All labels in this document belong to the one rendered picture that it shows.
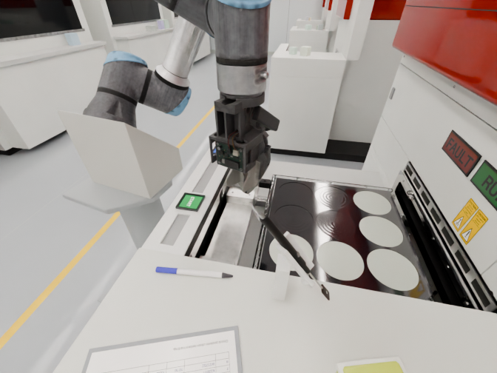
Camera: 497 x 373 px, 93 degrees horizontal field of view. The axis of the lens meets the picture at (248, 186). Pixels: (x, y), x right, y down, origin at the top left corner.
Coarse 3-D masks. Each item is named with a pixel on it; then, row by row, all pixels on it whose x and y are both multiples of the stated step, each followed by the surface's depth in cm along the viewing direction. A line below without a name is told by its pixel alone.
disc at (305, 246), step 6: (276, 240) 57; (300, 240) 57; (270, 246) 55; (300, 246) 55; (306, 246) 55; (270, 252) 54; (276, 252) 54; (306, 252) 54; (312, 252) 54; (276, 258) 53; (312, 258) 53; (294, 270) 50
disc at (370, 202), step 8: (360, 192) 71; (368, 192) 71; (360, 200) 68; (368, 200) 68; (376, 200) 68; (384, 200) 68; (360, 208) 65; (368, 208) 65; (376, 208) 65; (384, 208) 65
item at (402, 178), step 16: (400, 176) 73; (416, 192) 64; (400, 208) 70; (416, 208) 61; (432, 224) 55; (416, 240) 60; (432, 240) 54; (448, 256) 48; (432, 272) 53; (448, 272) 47; (432, 288) 51; (464, 288) 43; (448, 304) 47; (464, 304) 42; (480, 304) 41
